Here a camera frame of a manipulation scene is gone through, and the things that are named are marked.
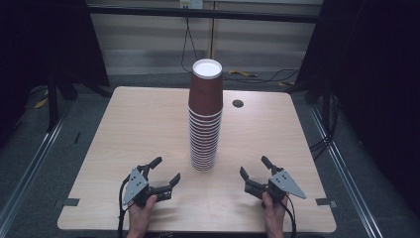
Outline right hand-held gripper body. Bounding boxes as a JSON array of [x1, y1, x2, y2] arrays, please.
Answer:
[[244, 170, 307, 209]]

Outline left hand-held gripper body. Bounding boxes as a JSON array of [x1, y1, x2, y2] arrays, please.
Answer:
[[122, 165, 173, 209]]

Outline stack of brown paper cups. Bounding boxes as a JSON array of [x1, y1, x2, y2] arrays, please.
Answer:
[[187, 59, 224, 173]]

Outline person's left hand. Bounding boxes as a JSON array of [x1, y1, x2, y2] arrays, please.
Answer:
[[126, 194, 158, 238]]

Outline person's right hand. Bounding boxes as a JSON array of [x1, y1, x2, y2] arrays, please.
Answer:
[[262, 191, 289, 238]]

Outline grey tape piece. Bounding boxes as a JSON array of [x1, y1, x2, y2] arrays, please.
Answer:
[[52, 197, 81, 208], [314, 196, 339, 209]]

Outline yellow tool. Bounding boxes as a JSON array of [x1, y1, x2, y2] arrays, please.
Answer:
[[228, 68, 260, 79]]

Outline black metal stand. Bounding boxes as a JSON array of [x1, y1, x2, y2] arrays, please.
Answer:
[[45, 70, 79, 133]]

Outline yellow strip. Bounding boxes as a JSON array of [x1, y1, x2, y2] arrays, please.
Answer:
[[34, 90, 50, 110]]

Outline black horizontal bar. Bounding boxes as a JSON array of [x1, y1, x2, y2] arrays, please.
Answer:
[[86, 4, 321, 25]]

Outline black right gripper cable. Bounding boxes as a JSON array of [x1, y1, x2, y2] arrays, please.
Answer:
[[280, 194, 298, 238]]

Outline black cable bundle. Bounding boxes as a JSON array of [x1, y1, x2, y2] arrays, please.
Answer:
[[309, 93, 342, 162]]

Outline metal floor rail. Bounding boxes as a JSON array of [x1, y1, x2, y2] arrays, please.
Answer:
[[0, 110, 68, 231], [307, 104, 384, 238]]

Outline black floor cables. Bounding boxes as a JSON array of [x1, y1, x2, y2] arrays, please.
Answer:
[[222, 67, 302, 84]]

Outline black hanging cable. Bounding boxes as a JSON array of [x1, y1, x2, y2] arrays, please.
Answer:
[[179, 8, 200, 74]]

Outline white wall outlet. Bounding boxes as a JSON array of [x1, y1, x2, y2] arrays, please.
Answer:
[[179, 0, 204, 10]]

